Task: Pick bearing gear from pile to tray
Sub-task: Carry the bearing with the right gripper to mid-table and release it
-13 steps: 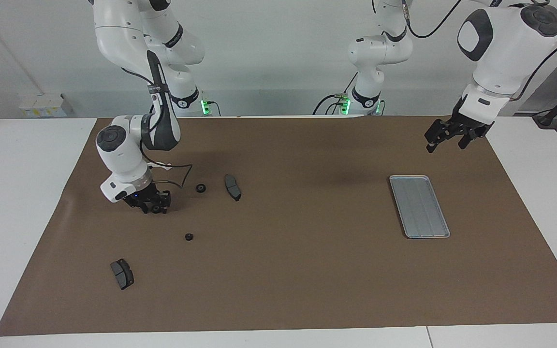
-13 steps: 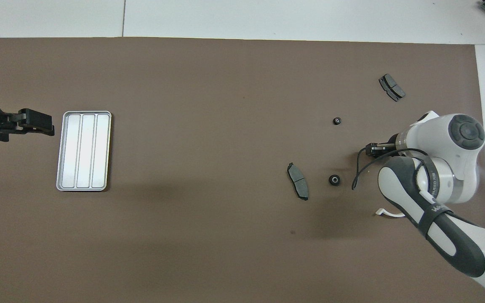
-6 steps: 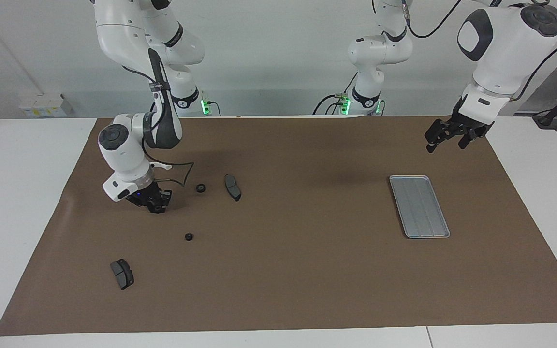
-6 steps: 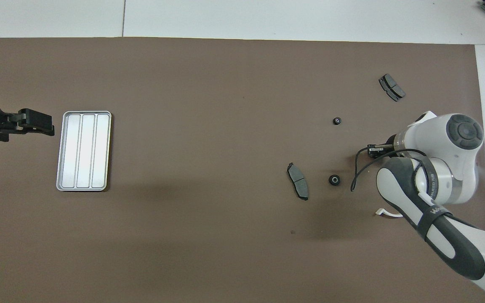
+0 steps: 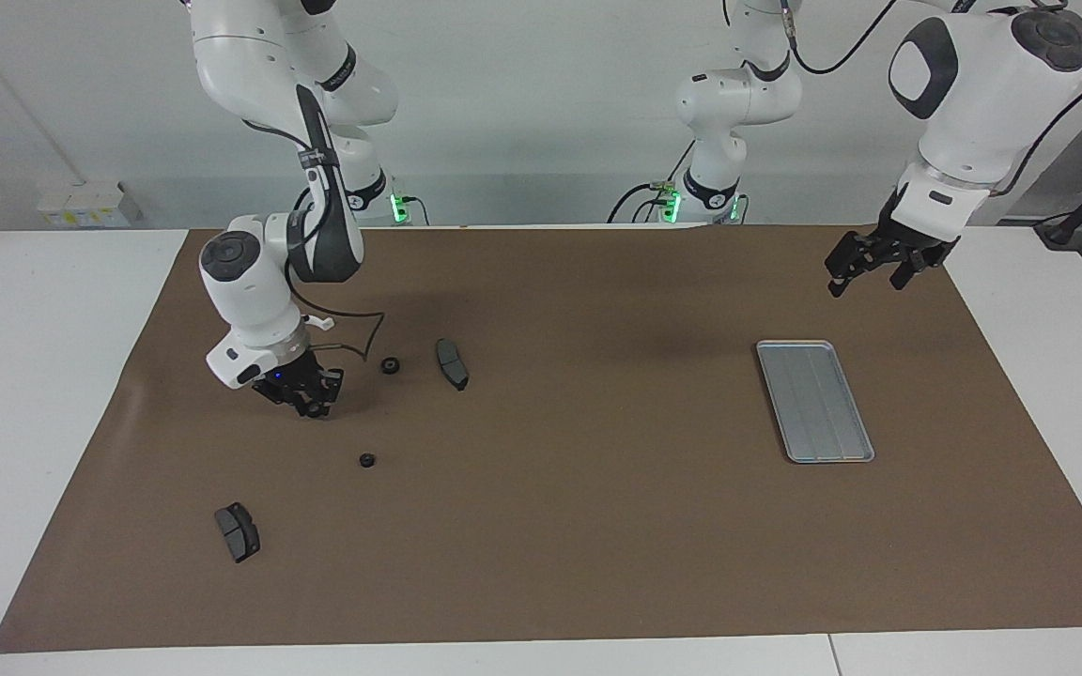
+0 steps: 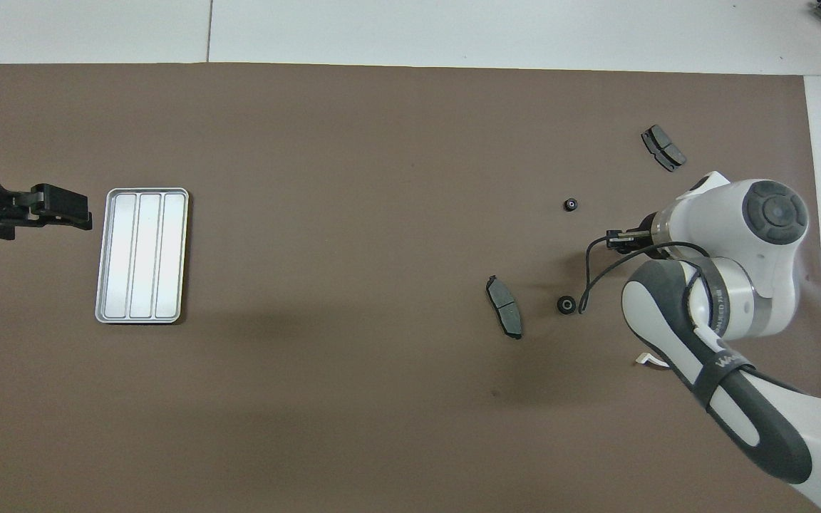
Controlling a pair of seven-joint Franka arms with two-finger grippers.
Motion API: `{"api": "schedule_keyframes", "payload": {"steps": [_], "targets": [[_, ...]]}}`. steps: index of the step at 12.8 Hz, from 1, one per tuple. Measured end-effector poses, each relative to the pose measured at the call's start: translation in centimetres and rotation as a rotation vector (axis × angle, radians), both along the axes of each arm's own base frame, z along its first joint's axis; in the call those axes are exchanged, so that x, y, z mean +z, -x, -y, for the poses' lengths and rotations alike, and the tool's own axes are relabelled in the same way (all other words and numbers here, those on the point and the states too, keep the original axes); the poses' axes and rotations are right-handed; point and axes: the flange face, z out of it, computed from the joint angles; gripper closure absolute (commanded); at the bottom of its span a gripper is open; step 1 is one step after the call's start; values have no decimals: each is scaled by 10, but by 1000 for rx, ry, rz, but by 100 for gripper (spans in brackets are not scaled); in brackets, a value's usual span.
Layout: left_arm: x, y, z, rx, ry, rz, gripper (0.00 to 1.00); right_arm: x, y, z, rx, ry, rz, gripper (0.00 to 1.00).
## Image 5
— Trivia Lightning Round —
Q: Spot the silver grooved metal tray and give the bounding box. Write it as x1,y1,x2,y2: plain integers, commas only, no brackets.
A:
755,340,876,465

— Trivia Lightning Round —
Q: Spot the long grey brake pad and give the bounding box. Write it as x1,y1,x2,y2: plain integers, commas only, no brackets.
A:
435,338,471,392

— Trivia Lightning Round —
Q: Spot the short grey brake pad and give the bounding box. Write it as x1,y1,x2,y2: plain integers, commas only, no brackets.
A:
214,502,261,564

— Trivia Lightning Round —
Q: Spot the brown table mat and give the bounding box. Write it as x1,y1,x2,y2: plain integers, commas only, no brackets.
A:
0,223,1082,654

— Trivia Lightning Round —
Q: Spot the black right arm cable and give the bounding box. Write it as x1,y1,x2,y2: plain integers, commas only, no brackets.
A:
283,188,387,362

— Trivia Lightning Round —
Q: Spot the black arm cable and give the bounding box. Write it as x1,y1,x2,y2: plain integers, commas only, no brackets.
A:
779,0,1082,198
283,188,387,362

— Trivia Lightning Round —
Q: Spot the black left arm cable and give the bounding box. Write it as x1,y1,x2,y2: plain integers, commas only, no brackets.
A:
779,0,1082,198

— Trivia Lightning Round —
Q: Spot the black base power cable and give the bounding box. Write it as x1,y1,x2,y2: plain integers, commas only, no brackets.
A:
607,141,697,224

